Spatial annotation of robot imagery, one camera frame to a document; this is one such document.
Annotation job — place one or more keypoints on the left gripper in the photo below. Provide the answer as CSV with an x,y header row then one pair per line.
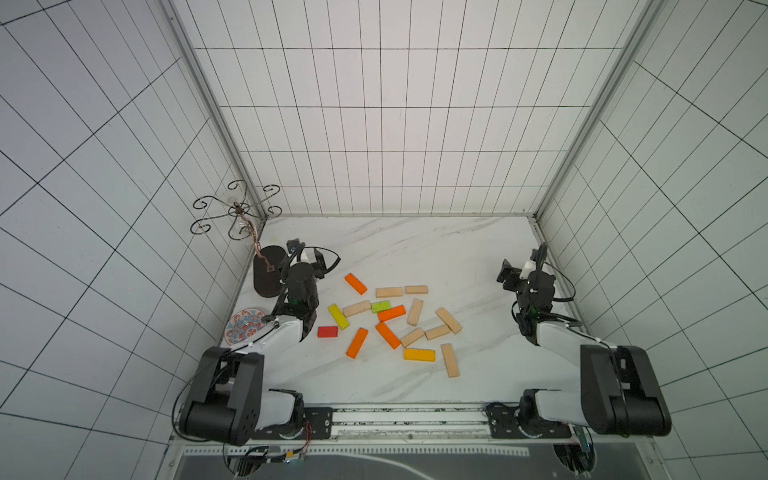
x,y
319,268

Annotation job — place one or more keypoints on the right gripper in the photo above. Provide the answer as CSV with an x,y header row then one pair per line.
x,y
519,274

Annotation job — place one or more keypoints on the green block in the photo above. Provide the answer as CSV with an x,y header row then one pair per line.
x,y
380,306

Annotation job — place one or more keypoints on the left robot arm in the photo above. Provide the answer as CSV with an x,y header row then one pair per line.
x,y
228,399

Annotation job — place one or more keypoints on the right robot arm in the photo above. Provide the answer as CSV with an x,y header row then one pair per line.
x,y
618,393

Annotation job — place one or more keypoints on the yellow-green block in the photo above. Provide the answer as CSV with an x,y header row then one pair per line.
x,y
338,316

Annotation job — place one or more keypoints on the orange block far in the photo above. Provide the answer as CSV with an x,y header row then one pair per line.
x,y
356,284

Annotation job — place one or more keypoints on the orange block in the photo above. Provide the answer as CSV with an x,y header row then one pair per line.
x,y
392,340
356,284
357,343
392,313

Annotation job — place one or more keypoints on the red block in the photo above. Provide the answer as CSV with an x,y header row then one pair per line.
x,y
328,332

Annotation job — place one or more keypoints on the patterned round plate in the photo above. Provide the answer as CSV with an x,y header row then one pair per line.
x,y
243,325

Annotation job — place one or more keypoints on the orange block lower left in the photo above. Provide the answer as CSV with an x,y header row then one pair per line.
x,y
357,343

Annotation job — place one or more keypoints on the orange block lower middle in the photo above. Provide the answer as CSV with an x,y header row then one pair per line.
x,y
392,340

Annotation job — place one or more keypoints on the natural wood block small right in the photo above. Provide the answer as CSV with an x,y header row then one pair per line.
x,y
437,332

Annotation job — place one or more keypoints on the natural wood block vertical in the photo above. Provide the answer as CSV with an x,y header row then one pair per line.
x,y
415,312

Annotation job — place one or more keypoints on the natural wood block small diagonal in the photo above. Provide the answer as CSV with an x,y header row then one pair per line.
x,y
412,337

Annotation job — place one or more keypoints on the yellow block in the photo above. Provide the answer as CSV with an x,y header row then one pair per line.
x,y
422,355

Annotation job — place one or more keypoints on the black wire ornament stand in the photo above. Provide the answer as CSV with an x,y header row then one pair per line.
x,y
247,221

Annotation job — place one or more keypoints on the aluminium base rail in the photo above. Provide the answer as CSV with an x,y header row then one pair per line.
x,y
426,423

